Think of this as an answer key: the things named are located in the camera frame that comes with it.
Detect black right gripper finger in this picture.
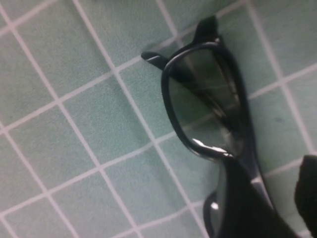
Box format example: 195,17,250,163
294,155,317,235

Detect black framed glasses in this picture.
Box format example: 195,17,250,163
140,15,302,238

